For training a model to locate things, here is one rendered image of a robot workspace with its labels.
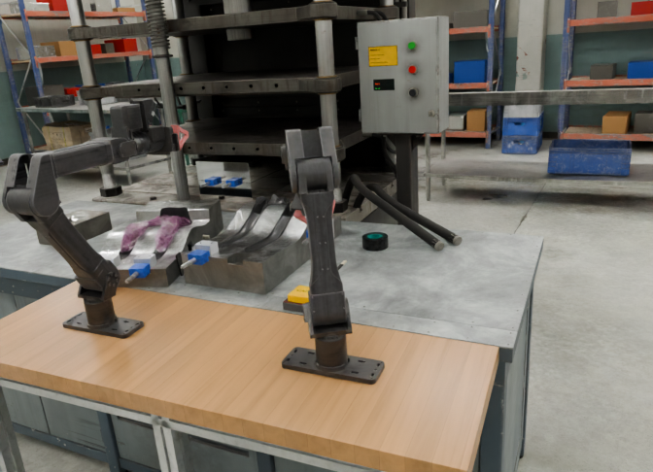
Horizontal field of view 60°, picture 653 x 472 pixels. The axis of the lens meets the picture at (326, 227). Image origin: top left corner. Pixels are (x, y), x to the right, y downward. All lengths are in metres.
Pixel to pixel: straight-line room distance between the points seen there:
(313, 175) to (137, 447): 1.33
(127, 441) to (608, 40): 6.92
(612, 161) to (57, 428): 4.19
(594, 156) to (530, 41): 2.94
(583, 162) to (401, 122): 3.03
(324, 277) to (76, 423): 1.42
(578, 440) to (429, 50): 1.48
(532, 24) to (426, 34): 5.57
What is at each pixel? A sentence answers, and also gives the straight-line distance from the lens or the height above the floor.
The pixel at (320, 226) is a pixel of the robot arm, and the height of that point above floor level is 1.08.
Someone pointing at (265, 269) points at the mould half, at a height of 0.87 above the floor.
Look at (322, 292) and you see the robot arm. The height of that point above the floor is 0.96.
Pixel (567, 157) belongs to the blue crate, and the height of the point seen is 0.39.
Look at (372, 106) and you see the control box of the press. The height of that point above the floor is 1.17.
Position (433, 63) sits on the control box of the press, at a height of 1.32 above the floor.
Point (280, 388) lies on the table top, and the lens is 1.11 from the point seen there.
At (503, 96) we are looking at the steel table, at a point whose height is 0.91.
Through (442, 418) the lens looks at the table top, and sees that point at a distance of 1.03.
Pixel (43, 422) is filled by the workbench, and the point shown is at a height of 0.14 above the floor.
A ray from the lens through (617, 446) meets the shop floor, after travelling 2.35.
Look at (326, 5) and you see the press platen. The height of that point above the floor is 1.53.
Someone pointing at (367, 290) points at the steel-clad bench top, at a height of 0.80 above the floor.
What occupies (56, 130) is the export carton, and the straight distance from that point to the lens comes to 7.70.
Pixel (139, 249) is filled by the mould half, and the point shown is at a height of 0.86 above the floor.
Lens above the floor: 1.42
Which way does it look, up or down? 18 degrees down
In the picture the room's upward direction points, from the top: 4 degrees counter-clockwise
